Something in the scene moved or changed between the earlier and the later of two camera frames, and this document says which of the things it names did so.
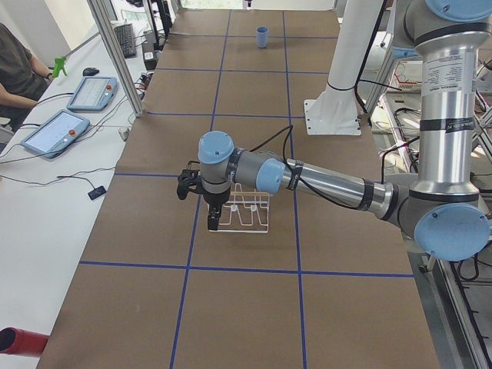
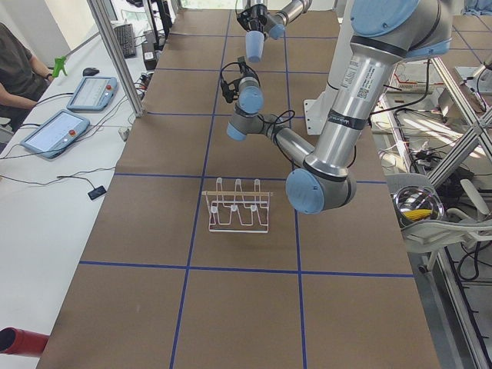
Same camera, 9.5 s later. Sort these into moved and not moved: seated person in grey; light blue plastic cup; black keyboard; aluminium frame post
Moved: light blue plastic cup
Not moved: seated person in grey; black keyboard; aluminium frame post
